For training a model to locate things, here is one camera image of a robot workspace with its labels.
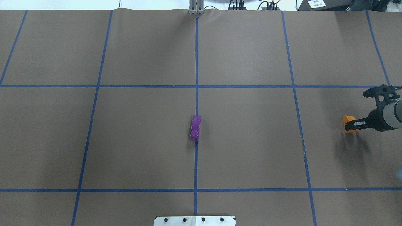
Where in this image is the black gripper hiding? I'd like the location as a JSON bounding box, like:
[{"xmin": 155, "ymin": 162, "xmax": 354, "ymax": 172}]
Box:
[{"xmin": 345, "ymin": 84, "xmax": 402, "ymax": 132}]

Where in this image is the orange trapezoid block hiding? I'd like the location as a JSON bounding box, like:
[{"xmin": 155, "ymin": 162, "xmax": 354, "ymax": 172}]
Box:
[{"xmin": 343, "ymin": 116, "xmax": 359, "ymax": 134}]

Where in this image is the purple trapezoid block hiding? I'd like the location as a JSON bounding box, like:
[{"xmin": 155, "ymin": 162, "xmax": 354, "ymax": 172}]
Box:
[{"xmin": 189, "ymin": 116, "xmax": 201, "ymax": 143}]

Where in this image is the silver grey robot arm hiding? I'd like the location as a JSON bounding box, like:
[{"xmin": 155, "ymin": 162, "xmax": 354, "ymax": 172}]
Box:
[{"xmin": 343, "ymin": 84, "xmax": 402, "ymax": 133}]

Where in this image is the black box with label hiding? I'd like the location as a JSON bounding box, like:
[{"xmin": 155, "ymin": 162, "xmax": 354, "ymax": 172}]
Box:
[{"xmin": 298, "ymin": 0, "xmax": 393, "ymax": 12}]

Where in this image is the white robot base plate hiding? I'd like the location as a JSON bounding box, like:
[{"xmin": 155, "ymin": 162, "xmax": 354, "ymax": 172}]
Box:
[{"xmin": 153, "ymin": 216, "xmax": 236, "ymax": 226}]

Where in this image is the aluminium frame post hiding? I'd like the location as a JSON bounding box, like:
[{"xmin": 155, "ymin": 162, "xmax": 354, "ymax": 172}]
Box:
[{"xmin": 188, "ymin": 0, "xmax": 205, "ymax": 15}]

